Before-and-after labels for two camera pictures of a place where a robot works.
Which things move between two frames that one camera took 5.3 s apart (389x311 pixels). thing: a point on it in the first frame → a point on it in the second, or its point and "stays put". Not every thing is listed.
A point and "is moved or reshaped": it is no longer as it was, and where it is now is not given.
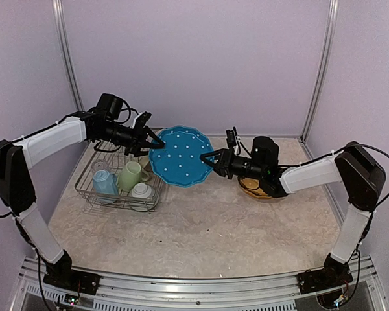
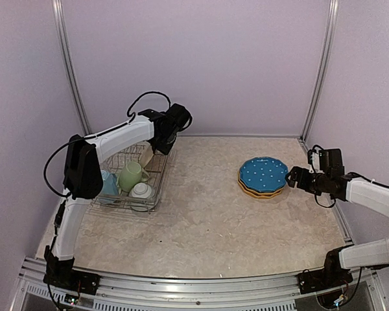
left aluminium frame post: x=70 y=61 stays put
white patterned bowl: x=142 y=197 stays put
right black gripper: x=223 y=166 → x=295 y=172
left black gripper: x=139 y=139 → x=165 y=149
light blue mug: x=105 y=186 stays put
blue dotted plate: x=178 y=162 is moved or reshaped
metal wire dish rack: x=112 y=178 stays put
